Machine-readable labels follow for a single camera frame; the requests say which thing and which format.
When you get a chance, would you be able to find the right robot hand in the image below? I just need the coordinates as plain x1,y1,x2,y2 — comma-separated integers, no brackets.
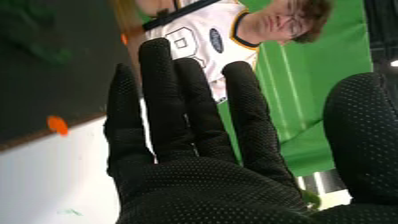
102,37,398,224

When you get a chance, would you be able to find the white sheet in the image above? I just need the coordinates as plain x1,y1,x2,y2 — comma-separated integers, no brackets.
0,98,159,224

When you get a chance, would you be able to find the dark mat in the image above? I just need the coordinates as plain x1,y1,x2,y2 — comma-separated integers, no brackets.
0,0,134,152

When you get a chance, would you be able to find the person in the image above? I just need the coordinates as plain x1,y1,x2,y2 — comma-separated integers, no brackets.
132,0,333,104

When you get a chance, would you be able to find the green sprig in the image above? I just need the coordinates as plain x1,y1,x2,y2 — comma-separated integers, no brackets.
0,2,76,66

